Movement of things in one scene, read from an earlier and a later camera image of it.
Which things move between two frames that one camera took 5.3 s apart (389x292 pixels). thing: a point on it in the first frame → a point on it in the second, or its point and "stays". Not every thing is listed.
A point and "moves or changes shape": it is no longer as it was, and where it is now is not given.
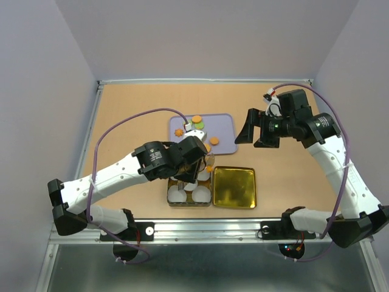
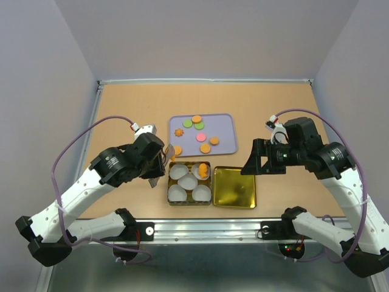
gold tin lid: x=234 y=187 stays
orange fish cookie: x=209 y=168 → x=203 y=170
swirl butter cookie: x=179 y=132 stays
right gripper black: x=253 y=119 → x=261 y=147
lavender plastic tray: x=220 y=131 stays
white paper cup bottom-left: x=174 y=195 stays
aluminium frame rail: x=211 y=230 stays
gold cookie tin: x=182 y=194 stays
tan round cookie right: x=214 y=140 stays
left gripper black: x=191 y=176 → x=160 y=170
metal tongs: x=202 y=166 moves or changes shape
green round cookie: x=199 y=125 stays
